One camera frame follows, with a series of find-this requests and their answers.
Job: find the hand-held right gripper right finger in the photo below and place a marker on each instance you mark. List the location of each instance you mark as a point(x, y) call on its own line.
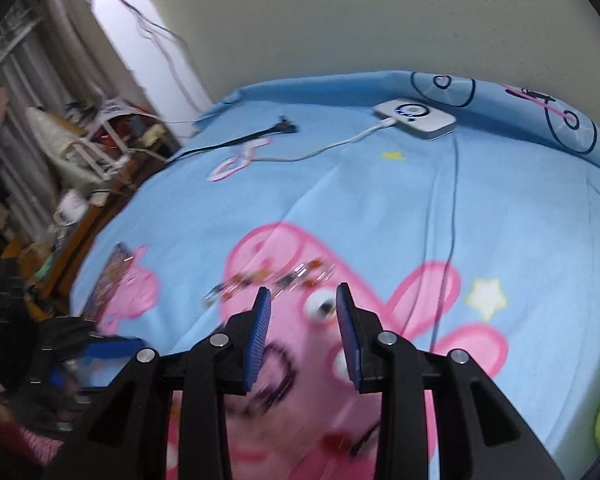
point(346, 335)

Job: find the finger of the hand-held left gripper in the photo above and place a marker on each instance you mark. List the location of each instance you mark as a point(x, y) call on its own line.
point(115, 348)

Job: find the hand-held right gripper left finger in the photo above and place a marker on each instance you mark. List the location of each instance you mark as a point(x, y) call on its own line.
point(260, 330)

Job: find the pink patterned garment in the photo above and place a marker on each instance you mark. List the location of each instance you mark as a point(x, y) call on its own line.
point(15, 442)

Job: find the wooden bedside table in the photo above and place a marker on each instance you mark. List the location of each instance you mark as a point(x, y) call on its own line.
point(85, 230)

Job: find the blue cartoon printed bedsheet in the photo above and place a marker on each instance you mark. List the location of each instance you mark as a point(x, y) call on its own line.
point(380, 200)

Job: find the white mug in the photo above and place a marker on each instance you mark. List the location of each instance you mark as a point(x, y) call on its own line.
point(71, 207)

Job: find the white plastic bag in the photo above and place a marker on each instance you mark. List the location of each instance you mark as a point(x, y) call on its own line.
point(60, 140)

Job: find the grey curtain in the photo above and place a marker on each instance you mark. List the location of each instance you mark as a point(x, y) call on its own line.
point(35, 60)

